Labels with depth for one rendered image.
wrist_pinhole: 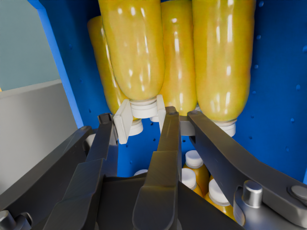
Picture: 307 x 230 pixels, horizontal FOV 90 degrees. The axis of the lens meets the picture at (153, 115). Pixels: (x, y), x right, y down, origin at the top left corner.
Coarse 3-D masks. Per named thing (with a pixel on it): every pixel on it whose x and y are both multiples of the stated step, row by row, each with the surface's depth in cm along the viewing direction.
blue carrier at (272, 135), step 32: (32, 0) 13; (64, 0) 19; (96, 0) 24; (288, 0) 18; (64, 32) 18; (256, 32) 23; (288, 32) 19; (64, 64) 17; (256, 64) 24; (288, 64) 19; (96, 96) 24; (256, 96) 26; (288, 96) 20; (256, 128) 27; (288, 128) 20; (128, 160) 33; (288, 160) 21
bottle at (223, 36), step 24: (192, 0) 17; (216, 0) 15; (240, 0) 15; (216, 24) 16; (240, 24) 15; (216, 48) 16; (240, 48) 16; (216, 72) 17; (240, 72) 17; (216, 96) 18; (240, 96) 18; (216, 120) 21
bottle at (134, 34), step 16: (112, 0) 14; (128, 0) 14; (144, 0) 14; (160, 0) 16; (112, 16) 15; (128, 16) 14; (144, 16) 15; (160, 16) 16; (112, 32) 16; (128, 32) 15; (144, 32) 15; (160, 32) 17; (112, 48) 17; (128, 48) 16; (144, 48) 16; (160, 48) 17; (112, 64) 18; (128, 64) 16; (144, 64) 16; (160, 64) 18; (128, 80) 17; (144, 80) 17; (160, 80) 18; (128, 96) 19; (144, 96) 19
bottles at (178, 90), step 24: (168, 0) 18; (96, 24) 20; (168, 24) 19; (192, 24) 19; (96, 48) 21; (168, 48) 20; (192, 48) 20; (168, 72) 21; (192, 72) 21; (120, 96) 23; (168, 96) 22; (192, 96) 22; (192, 168) 35
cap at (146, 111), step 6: (156, 102) 21; (132, 108) 21; (138, 108) 20; (144, 108) 20; (150, 108) 20; (156, 108) 21; (132, 114) 21; (138, 114) 20; (144, 114) 20; (150, 114) 20; (156, 114) 21
